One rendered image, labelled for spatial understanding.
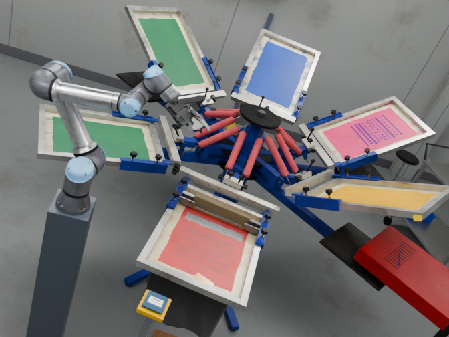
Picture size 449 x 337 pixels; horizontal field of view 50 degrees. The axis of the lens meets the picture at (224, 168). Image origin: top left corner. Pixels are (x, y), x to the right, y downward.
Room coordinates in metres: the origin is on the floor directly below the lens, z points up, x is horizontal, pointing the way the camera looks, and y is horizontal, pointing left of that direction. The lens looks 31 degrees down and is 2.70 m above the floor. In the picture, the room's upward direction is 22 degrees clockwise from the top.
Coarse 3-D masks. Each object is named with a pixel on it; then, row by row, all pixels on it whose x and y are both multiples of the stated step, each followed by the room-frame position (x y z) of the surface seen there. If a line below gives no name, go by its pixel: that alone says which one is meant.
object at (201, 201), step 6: (198, 198) 2.30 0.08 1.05; (204, 198) 2.31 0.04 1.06; (198, 204) 2.30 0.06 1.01; (204, 204) 2.30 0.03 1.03; (210, 204) 2.30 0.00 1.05; (216, 204) 2.30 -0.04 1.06; (210, 210) 2.30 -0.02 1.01; (216, 210) 2.30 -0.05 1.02; (222, 210) 2.30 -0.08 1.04; (228, 210) 2.29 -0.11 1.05; (234, 210) 2.31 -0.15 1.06; (222, 216) 2.29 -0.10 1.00; (228, 216) 2.29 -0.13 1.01; (234, 216) 2.29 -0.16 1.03; (240, 216) 2.29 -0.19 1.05; (246, 216) 2.30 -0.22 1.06; (240, 222) 2.29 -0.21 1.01; (246, 222) 2.29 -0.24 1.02
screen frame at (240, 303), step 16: (192, 192) 2.45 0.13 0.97; (208, 192) 2.49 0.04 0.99; (240, 208) 2.45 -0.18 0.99; (160, 224) 2.02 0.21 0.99; (144, 256) 1.75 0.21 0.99; (256, 256) 2.08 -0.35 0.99; (160, 272) 1.70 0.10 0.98; (176, 272) 1.73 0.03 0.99; (192, 288) 1.70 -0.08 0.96; (208, 288) 1.71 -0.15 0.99; (240, 304) 1.69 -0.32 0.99
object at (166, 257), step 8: (192, 208) 2.31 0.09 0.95; (184, 216) 2.21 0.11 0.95; (200, 216) 2.27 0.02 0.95; (208, 216) 2.30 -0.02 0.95; (176, 224) 2.12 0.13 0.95; (184, 224) 2.15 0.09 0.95; (192, 224) 2.17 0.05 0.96; (176, 232) 2.05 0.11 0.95; (208, 232) 2.16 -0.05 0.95; (168, 240) 1.97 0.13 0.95; (176, 240) 1.99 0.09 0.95; (168, 248) 1.91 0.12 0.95; (160, 256) 1.83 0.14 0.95; (168, 256) 1.85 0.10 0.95; (176, 256) 1.88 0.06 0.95; (168, 264) 1.80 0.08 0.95; (176, 264) 1.82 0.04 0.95; (184, 264) 1.84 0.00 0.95; (192, 264) 1.86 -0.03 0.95; (192, 272) 1.81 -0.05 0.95
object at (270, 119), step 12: (240, 108) 3.13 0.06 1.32; (252, 108) 3.20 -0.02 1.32; (264, 108) 3.28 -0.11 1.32; (252, 120) 3.01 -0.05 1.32; (264, 120) 3.08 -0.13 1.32; (276, 120) 3.16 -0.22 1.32; (252, 132) 3.10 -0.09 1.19; (228, 144) 3.12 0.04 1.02; (252, 144) 3.05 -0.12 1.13; (228, 156) 2.98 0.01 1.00; (264, 156) 3.15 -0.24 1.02; (216, 192) 3.09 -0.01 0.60
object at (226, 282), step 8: (224, 224) 2.29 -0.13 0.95; (216, 232) 2.19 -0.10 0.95; (240, 232) 2.27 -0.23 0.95; (248, 232) 2.30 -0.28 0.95; (224, 240) 2.15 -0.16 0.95; (232, 240) 2.17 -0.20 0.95; (240, 248) 2.13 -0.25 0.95; (232, 256) 2.04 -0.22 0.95; (240, 256) 2.07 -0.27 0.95; (232, 264) 1.98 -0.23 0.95; (200, 272) 1.83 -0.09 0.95; (208, 272) 1.85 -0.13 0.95; (232, 272) 1.92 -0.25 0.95; (216, 280) 1.82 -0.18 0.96; (224, 280) 1.84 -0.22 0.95; (232, 280) 1.86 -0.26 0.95; (224, 288) 1.79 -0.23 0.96; (232, 288) 1.81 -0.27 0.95
